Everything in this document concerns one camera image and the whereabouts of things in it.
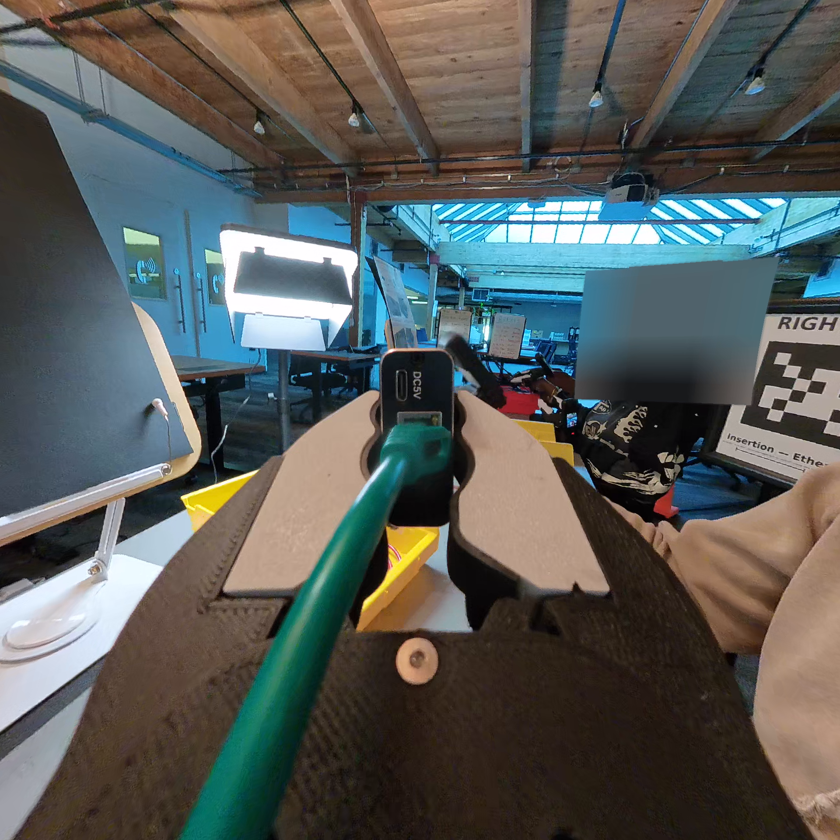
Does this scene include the grey ethernet adapter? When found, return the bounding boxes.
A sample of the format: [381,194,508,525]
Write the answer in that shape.
[381,348,455,527]

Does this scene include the framed marker tag sign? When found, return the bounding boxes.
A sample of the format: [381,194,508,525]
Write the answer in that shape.
[705,302,840,487]

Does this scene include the person's right forearm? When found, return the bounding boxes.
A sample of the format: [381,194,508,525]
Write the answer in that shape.
[617,459,840,840]

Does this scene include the ceiling projector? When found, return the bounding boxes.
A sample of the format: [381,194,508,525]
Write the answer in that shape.
[600,172,659,221]

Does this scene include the green ethernet cable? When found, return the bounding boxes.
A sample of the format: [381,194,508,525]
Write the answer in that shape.
[177,420,454,840]

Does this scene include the poster board on easel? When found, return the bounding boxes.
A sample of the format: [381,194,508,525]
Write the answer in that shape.
[371,256,421,349]

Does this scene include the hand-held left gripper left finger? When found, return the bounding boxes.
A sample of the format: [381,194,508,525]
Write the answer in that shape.
[222,390,395,599]

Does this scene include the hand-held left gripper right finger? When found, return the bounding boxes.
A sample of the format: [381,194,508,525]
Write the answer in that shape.
[448,390,613,599]

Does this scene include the yellow plastic bin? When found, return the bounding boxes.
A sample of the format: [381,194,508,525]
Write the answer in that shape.
[180,420,575,631]

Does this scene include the wooden desk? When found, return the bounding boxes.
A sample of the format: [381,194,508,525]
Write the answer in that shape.
[289,348,382,421]
[172,354,266,470]

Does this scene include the black board on white stand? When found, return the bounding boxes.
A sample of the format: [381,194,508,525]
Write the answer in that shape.
[0,92,201,664]

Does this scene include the studio light panel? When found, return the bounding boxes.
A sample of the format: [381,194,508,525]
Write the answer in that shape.
[220,223,358,454]

